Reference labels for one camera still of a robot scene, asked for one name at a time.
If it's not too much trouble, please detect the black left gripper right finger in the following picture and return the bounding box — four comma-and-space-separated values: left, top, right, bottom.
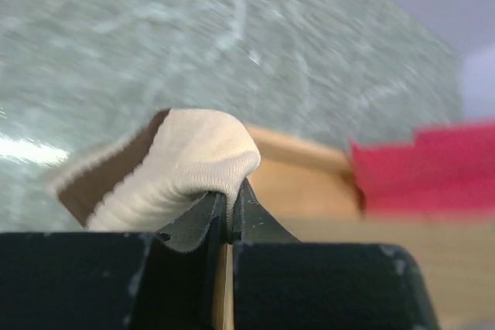
233, 182, 439, 329

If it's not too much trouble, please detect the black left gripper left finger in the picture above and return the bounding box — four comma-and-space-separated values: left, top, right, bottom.
1, 192, 226, 329

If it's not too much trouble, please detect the cream brown striped sock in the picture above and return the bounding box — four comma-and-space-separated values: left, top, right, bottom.
47, 108, 261, 231

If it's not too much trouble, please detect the wooden clothes rack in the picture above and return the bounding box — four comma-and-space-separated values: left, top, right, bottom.
214, 124, 495, 330

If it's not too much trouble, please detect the pink hanging cloth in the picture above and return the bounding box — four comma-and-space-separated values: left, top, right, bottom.
350, 121, 494, 219

